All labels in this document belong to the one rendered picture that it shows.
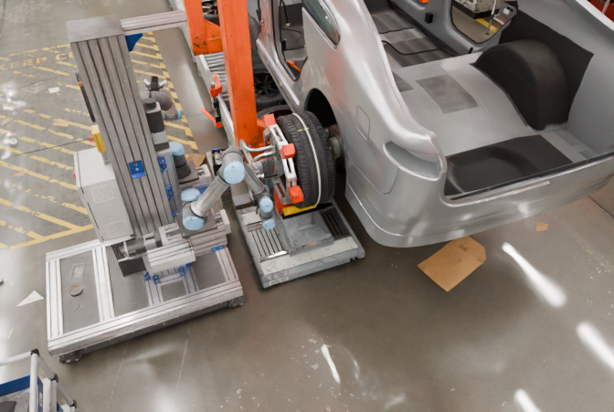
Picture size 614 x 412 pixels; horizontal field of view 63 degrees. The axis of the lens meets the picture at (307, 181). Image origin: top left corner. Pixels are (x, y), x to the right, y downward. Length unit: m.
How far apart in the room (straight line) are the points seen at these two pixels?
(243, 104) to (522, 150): 2.00
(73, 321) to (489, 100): 3.33
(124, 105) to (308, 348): 1.96
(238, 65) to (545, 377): 2.87
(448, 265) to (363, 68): 1.87
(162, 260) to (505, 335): 2.35
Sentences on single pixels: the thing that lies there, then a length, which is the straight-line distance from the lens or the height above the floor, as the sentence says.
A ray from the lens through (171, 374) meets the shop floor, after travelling 3.58.
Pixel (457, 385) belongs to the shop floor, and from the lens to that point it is 3.56.
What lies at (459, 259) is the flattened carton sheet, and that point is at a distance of 4.14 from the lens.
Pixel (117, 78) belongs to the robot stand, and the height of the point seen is 1.81.
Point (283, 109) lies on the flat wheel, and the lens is 4.66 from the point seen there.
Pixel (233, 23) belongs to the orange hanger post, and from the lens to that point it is 3.39.
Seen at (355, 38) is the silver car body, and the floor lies 1.78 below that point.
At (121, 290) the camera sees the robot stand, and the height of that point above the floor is 0.21.
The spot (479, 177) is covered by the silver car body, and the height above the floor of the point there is 0.86.
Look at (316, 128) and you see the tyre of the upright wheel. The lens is 3.28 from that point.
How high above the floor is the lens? 3.10
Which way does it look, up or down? 42 degrees down
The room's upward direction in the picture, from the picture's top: straight up
